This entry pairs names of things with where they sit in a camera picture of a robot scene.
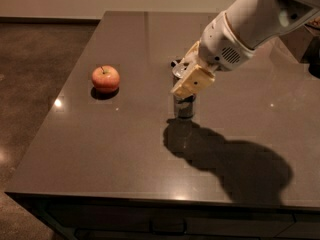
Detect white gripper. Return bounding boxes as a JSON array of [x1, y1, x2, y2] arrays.
[[171, 11, 254, 99]]

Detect silver blue redbull can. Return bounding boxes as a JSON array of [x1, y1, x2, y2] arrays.
[[172, 63, 196, 120]]

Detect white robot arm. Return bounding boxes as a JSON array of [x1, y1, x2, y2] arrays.
[[171, 0, 320, 99]]

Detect red apple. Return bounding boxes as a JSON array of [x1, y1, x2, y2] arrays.
[[91, 65, 120, 94]]

